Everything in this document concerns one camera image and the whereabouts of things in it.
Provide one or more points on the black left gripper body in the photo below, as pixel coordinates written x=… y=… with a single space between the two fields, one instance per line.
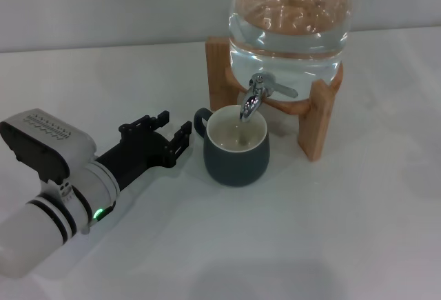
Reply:
x=138 y=158

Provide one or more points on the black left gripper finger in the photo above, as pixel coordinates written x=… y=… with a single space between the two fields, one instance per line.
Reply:
x=179 y=148
x=141 y=127

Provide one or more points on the glass water dispenser jar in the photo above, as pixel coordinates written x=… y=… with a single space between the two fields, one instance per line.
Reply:
x=286 y=45

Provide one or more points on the wooden dispenser stand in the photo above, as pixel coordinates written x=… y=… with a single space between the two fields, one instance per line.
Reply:
x=217 y=72

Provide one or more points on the black cup white inside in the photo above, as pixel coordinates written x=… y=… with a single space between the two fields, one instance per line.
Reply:
x=234 y=165

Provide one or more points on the chrome faucet tap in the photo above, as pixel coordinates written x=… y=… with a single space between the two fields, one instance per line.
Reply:
x=253 y=101

